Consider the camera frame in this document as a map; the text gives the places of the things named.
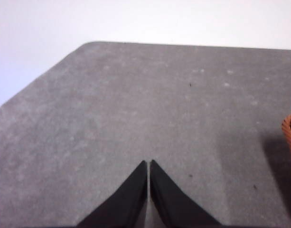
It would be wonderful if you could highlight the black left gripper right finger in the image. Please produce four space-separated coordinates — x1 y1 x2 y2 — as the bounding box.
150 160 220 228

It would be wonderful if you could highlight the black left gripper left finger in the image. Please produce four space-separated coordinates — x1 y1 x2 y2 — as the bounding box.
77 160 148 228

